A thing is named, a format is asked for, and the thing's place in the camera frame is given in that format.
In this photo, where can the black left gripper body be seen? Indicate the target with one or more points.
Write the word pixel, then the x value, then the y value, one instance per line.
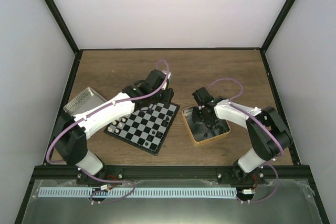
pixel 165 100

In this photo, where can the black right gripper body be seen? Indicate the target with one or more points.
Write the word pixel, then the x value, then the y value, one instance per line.
pixel 201 117

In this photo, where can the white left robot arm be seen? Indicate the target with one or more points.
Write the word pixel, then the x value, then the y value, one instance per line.
pixel 72 132

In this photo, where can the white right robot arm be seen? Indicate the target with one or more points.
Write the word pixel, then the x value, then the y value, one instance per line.
pixel 269 135

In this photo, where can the tan metal tray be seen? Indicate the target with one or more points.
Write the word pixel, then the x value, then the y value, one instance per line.
pixel 201 134

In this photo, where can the black white chessboard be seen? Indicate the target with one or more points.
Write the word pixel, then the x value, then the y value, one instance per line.
pixel 137 126

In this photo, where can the silver metal tray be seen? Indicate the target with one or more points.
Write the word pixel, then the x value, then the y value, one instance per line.
pixel 87 100

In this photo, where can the light blue slotted strip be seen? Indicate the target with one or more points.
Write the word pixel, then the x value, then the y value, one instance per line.
pixel 78 192

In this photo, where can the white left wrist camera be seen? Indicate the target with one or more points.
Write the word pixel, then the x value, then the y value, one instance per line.
pixel 169 75

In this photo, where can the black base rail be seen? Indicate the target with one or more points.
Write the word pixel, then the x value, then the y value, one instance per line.
pixel 221 174

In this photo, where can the black enclosure frame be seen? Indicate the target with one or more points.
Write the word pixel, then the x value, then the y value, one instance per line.
pixel 295 171

